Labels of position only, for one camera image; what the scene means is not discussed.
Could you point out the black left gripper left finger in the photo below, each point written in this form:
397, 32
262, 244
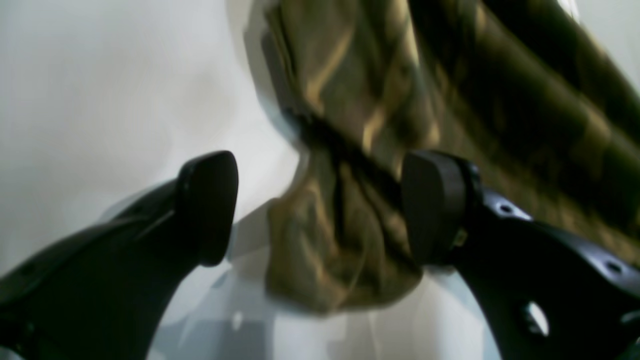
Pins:
100, 294

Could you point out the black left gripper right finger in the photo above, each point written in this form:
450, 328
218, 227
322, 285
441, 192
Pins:
546, 293

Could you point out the camouflage t-shirt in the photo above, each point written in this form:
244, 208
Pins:
518, 87

